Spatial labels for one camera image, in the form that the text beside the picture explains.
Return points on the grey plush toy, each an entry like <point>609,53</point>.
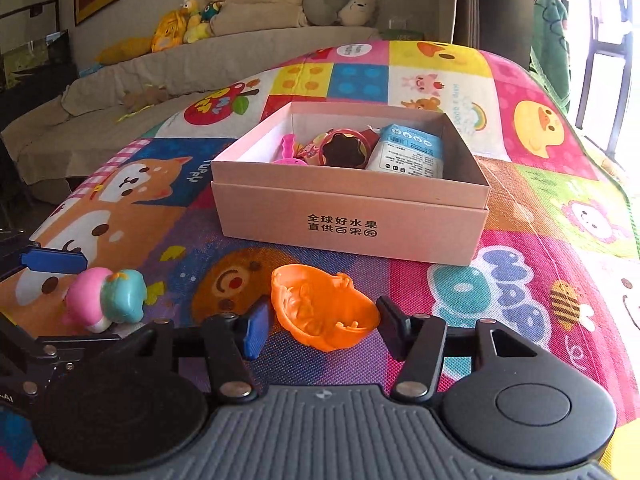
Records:
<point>320,0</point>

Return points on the colourful printed play mat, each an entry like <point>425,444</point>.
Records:
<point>500,210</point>

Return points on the glass tank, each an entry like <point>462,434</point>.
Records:
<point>35,50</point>

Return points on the pink cardboard box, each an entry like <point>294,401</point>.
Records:
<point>350,210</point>

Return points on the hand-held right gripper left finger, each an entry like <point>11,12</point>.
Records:
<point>257,330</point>

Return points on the yellow plush toy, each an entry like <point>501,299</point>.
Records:
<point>170,30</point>

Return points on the pink teal squishy toy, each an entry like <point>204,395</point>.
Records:
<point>110,295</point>

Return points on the beige covered sofa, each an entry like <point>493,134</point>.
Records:
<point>100,110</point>

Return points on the dark curtain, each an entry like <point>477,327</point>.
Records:
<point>495,5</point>

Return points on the blue white tissue pack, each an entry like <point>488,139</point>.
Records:
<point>405,155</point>

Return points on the green printed cloth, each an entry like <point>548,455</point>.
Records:
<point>550,45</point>

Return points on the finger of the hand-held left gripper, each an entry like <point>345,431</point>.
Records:
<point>30,355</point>
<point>55,259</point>

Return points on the brown plush toy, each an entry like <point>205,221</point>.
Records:
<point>145,99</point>

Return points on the pink plastic basket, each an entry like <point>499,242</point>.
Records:
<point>290,146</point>

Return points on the white bear plush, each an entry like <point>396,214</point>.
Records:
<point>357,7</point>

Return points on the yellow cushion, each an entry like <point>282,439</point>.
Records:
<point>125,51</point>

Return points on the doll with green shirt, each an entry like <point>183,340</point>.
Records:
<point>207,10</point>

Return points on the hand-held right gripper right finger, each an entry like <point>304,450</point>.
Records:
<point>395,330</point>

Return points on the dark metal frame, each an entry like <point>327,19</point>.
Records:
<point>592,85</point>

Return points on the orange plastic mould toy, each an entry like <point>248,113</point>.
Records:
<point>320,310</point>

